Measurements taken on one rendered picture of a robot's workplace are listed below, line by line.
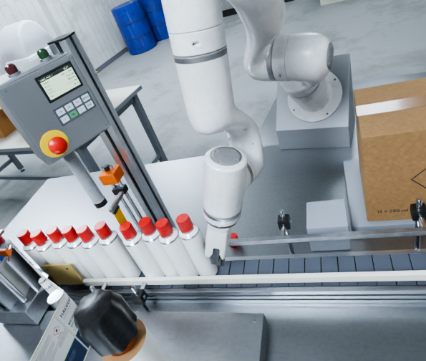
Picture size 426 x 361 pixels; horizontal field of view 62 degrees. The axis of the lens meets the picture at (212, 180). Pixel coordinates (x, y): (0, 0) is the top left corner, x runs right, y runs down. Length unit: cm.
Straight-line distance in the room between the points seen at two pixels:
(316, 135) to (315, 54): 46
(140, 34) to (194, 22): 675
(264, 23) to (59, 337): 79
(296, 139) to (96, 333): 99
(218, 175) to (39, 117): 39
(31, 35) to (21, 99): 490
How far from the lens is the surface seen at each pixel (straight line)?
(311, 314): 90
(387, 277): 85
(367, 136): 86
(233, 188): 68
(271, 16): 82
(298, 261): 92
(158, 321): 94
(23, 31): 564
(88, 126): 86
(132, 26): 728
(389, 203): 99
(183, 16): 57
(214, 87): 59
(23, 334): 117
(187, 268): 92
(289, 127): 134
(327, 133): 132
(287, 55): 95
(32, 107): 81
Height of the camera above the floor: 160
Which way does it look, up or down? 35 degrees down
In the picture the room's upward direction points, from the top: 21 degrees counter-clockwise
